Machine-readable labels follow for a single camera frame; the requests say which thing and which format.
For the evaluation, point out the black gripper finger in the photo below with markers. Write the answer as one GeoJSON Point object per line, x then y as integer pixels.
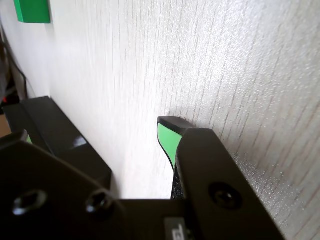
{"type": "Point", "coordinates": [215, 180]}
{"type": "Point", "coordinates": [50, 195]}

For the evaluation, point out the green wooden cube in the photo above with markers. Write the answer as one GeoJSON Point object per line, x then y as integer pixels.
{"type": "Point", "coordinates": [32, 11]}

